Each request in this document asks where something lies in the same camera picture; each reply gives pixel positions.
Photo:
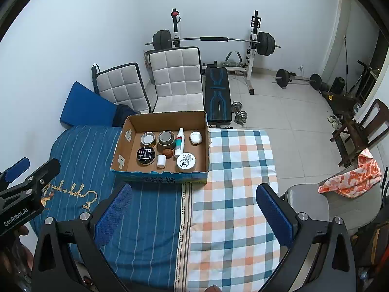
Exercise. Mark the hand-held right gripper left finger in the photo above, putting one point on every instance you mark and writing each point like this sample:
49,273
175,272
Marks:
112,216

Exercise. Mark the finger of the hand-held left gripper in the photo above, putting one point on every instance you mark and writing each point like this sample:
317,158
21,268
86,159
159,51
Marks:
16,165
45,172

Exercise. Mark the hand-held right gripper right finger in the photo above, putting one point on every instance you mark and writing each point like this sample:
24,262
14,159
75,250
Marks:
275,216

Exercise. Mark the black round tin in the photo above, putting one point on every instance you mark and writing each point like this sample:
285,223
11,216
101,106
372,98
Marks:
146,156

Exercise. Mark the small white jar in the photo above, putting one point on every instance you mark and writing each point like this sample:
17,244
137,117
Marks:
161,160

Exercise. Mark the small brown ball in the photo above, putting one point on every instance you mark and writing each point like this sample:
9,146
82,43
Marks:
167,153

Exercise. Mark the silver lidded round tin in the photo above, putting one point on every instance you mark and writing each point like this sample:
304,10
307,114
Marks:
148,139

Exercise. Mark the white round printed jar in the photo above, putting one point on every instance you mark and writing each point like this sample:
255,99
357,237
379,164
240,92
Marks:
185,162

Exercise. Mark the silver metal tin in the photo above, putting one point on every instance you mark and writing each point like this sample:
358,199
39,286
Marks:
166,139

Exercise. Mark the cardboard box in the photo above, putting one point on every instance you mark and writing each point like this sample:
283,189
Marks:
197,158

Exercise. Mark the white spray bottle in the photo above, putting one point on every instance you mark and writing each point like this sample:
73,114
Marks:
179,143

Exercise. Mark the white rounded plastic case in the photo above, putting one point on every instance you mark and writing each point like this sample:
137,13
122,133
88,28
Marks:
196,137

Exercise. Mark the person's left hand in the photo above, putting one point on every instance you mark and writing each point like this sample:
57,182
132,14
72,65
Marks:
22,230

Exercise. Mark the blue striped blanket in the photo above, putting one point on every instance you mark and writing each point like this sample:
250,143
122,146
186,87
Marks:
146,219

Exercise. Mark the grey chair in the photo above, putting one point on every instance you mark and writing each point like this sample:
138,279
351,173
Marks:
307,197

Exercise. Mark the plaid blanket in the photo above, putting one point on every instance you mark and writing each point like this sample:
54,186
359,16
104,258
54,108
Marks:
234,173

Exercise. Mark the blue foam mat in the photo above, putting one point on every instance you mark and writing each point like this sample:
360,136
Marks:
85,106

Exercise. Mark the orange floral cloth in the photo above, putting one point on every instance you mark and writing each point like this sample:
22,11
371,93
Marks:
355,176

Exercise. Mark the dark blue cloth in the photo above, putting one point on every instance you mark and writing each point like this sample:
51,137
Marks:
124,114

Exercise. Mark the metal dumbbell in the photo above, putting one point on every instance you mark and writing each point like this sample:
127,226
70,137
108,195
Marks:
241,117
236,106

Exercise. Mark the white shoe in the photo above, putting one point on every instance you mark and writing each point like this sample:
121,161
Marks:
337,123
332,118

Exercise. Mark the dark wooden chair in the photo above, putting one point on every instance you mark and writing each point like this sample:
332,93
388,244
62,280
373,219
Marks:
352,133

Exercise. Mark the small white quilted chair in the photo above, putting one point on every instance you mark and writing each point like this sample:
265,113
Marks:
121,85

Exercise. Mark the dark exercise equipment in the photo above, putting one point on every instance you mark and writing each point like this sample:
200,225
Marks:
340,102

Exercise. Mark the black and blue weight bench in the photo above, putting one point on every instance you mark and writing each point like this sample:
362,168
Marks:
216,94

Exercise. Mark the short barbell with black plates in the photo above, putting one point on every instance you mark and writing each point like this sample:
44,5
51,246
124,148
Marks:
282,78

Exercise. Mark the black box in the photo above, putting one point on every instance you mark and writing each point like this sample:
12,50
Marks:
338,85

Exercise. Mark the white barbell rack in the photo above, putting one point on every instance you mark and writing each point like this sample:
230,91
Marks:
251,67

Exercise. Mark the large white quilted chair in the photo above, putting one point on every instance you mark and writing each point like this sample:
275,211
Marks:
176,79

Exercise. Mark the long barbell with black plates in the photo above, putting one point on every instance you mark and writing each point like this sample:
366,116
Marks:
264,43

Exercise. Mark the thin black pole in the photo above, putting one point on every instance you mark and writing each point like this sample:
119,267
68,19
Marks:
346,57

